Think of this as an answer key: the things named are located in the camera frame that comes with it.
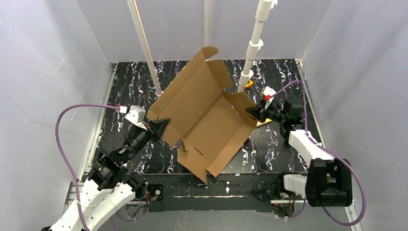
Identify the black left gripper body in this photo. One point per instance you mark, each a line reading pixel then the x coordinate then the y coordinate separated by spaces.
pixel 152 129

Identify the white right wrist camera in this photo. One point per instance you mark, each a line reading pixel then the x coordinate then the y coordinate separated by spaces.
pixel 268 94

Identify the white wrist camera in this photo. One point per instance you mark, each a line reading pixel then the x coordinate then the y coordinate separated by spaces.
pixel 136 116
pixel 268 94

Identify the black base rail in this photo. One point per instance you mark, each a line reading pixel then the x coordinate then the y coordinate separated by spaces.
pixel 242 191

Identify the white wooden corner post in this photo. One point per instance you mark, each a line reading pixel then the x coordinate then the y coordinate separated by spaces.
pixel 132 4

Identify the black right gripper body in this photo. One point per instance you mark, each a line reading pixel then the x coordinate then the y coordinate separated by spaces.
pixel 263 112

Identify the cream cylindrical stick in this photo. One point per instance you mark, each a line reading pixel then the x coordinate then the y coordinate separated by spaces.
pixel 263 123

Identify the brown cardboard box sheet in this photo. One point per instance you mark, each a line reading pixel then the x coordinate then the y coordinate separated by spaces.
pixel 211 123

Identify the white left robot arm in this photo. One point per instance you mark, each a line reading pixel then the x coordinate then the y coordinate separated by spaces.
pixel 108 186

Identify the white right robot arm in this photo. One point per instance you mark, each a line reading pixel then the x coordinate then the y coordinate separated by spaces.
pixel 328 181

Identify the yellow tape measure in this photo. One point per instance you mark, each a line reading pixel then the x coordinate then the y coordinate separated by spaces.
pixel 249 84

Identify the white PVC pipe frame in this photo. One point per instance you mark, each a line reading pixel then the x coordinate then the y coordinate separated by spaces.
pixel 255 44

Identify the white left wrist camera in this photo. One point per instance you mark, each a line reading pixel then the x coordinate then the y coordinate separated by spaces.
pixel 136 116

